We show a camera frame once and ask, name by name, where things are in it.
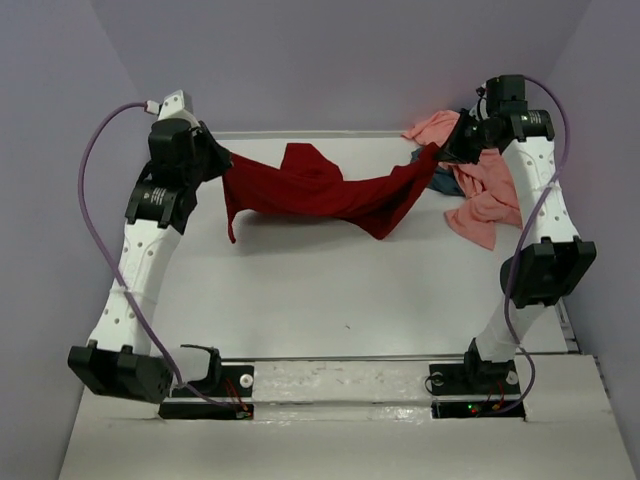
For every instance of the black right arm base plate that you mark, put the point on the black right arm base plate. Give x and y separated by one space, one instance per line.
475 395

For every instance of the aluminium back table rail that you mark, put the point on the aluminium back table rail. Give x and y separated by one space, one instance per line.
315 134

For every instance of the aluminium front table rail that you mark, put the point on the aluminium front table rail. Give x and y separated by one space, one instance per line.
347 358

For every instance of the aluminium right table rail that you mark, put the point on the aluminium right table rail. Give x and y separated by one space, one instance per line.
567 329

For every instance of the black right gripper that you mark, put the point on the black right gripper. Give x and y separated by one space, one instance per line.
454 148

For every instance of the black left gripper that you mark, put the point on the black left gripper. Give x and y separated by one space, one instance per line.
222 157

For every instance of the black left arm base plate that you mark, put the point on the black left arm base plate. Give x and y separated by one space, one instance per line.
230 399

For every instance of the red t shirt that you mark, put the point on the red t shirt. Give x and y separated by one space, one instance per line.
308 184

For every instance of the aluminium table rail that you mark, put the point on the aluminium table rail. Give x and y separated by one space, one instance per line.
347 358
315 134
567 329

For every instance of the teal blue t shirt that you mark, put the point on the teal blue t shirt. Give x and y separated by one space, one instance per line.
449 179

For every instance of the pink t shirt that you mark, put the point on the pink t shirt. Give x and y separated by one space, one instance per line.
488 188

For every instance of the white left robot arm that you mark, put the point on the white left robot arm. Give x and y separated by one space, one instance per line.
123 358

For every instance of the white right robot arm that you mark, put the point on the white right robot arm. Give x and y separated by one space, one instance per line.
550 257

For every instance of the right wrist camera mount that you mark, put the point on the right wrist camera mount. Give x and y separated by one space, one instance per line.
481 110

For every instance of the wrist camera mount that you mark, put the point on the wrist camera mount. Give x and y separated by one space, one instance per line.
481 110
177 105

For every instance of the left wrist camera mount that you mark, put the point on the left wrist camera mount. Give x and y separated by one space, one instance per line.
177 105

